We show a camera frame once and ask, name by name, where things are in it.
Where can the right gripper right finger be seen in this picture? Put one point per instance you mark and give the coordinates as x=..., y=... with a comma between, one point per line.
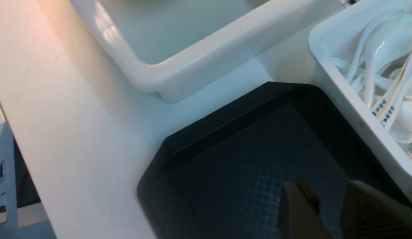
x=368, y=213

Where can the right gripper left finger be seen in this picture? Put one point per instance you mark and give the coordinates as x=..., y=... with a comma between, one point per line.
x=299, y=214

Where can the black serving tray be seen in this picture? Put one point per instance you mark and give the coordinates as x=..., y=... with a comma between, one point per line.
x=221, y=177

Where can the white spoon bin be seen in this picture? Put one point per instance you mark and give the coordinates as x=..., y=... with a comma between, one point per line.
x=338, y=35

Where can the large white plastic tub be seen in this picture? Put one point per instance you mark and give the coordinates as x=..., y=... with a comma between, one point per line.
x=177, y=47

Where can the white shelf rack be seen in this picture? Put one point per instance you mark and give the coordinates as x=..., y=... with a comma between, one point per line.
x=8, y=201

